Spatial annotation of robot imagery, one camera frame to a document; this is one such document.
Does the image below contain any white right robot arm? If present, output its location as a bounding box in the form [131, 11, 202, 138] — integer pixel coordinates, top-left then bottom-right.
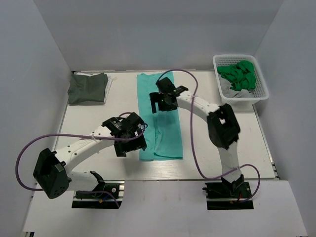
[150, 90, 244, 193]

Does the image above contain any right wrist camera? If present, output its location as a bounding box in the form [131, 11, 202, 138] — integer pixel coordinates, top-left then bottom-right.
[156, 77, 188, 97]

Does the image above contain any white plastic basket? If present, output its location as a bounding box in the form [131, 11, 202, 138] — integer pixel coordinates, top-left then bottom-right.
[213, 54, 269, 106]

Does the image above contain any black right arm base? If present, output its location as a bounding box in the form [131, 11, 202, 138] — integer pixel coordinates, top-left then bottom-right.
[202, 182, 254, 210]

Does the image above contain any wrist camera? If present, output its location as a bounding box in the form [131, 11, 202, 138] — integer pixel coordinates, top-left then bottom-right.
[156, 77, 188, 97]
[123, 112, 145, 132]

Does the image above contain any crumpled grey t-shirt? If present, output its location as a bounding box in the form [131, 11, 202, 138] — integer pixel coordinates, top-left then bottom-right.
[219, 78, 253, 98]

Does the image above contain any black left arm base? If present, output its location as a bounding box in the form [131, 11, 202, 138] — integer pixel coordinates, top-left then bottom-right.
[72, 181, 125, 209]

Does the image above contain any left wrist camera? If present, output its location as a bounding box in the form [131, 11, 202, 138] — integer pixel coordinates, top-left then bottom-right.
[123, 112, 145, 132]

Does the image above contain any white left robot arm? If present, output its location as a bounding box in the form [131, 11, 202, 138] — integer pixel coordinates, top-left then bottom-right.
[33, 113, 147, 199]

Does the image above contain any crumpled green t-shirt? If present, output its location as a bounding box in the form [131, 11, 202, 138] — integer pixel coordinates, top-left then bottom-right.
[217, 60, 256, 92]

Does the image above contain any teal t-shirt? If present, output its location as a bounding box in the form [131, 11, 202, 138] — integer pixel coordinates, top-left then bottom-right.
[137, 73, 183, 161]

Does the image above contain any folded dark olive t-shirt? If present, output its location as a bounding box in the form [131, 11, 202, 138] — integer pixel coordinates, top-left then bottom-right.
[67, 73, 109, 105]

